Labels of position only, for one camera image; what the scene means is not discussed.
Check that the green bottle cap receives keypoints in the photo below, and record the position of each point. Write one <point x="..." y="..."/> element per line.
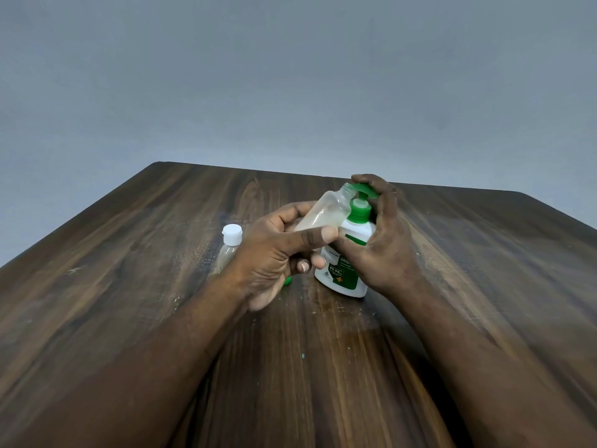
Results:
<point x="287" y="280"/>

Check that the small clear bottle green-capped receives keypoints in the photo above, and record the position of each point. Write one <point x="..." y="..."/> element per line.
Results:
<point x="326" y="212"/>

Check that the person's left hand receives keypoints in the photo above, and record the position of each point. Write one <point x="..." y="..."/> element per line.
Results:
<point x="266" y="261"/>

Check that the small clear bottle white cap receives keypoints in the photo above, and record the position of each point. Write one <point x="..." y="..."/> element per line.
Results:
<point x="231" y="237"/>

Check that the white hand sanitizer pump bottle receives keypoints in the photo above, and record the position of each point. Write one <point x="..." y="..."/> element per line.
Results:
<point x="343" y="279"/>

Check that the person's left forearm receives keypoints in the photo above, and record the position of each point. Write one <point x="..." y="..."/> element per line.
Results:
<point x="140" y="373"/>

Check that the person's right forearm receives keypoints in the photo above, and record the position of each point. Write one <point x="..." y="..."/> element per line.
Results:
<point x="494" y="368"/>

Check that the person's right hand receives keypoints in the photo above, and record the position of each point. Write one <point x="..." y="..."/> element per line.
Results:
<point x="392" y="256"/>

